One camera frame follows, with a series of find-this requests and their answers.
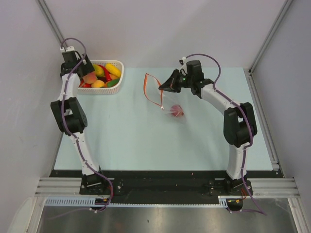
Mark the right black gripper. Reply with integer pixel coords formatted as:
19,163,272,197
159,69,193,93

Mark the clear zip bag orange zipper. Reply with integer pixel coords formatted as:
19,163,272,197
143,73,187,124

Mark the red chili pepper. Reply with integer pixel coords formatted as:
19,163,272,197
97,65,112,83

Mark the red apple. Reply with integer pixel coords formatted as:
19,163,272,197
170,104,184,117

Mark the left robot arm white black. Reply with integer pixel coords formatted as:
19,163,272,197
50,47,100,177

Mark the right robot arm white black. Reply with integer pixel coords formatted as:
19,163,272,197
159,60,258,195

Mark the yellow green mango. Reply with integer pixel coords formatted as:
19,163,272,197
93,64,104,77

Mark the red tomato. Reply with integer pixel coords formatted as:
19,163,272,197
79,82,91,88

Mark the yellow orange fruit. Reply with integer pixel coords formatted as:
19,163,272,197
91,80,105,88

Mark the yellow corn cob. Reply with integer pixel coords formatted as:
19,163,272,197
105,63,121,78

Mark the white plastic basket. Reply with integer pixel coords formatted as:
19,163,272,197
78,60,124,95

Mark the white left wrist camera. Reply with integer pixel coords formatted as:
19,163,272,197
60,46,75,53

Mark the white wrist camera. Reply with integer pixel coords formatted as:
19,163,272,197
179,57,187,72
60,46,75,53

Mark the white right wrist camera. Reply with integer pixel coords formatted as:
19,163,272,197
179,57,187,72

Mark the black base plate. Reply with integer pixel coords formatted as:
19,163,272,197
79,170,253,205

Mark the white slotted cable duct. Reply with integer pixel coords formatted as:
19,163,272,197
45,196,229,207

